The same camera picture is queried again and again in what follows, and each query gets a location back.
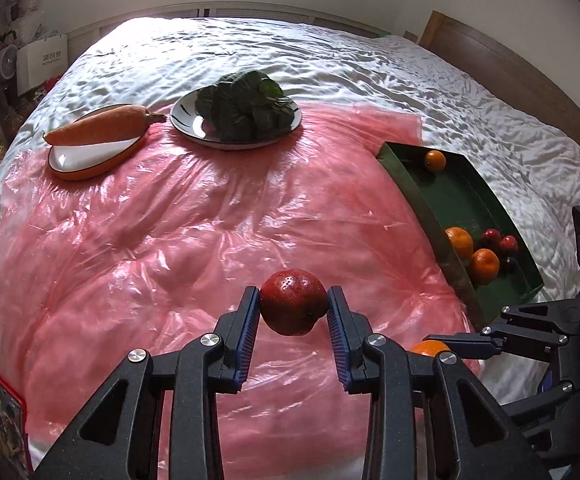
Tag smooth orange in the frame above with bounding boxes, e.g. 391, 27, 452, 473
409, 339, 450, 358
424, 150, 446, 174

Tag dark purple plum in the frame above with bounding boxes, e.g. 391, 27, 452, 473
499, 257, 519, 276

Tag large bumpy mandarin orange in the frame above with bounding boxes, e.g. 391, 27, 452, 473
468, 248, 499, 285

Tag red plum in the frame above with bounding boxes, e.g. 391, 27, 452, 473
259, 269, 329, 336
480, 229, 503, 252
498, 235, 519, 257

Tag green rectangular tray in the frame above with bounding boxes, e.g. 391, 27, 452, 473
377, 142, 544, 330

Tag red case smartphone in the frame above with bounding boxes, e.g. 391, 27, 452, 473
0, 377, 32, 479

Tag pink plastic sheet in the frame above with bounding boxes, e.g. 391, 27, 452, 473
0, 104, 469, 460

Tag orange oval plate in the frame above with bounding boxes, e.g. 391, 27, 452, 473
47, 105, 150, 181

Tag wooden headboard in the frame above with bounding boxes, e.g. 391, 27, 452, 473
418, 11, 580, 146

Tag carrot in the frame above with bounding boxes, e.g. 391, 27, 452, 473
43, 105, 167, 146

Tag white round plate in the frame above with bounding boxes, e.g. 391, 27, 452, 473
169, 89, 303, 151

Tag green leafy vegetable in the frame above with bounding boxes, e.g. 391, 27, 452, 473
195, 70, 293, 142

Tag white paper shopping bag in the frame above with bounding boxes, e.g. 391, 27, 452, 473
16, 35, 68, 96

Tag purple fan lower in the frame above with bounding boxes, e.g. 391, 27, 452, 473
0, 44, 18, 81

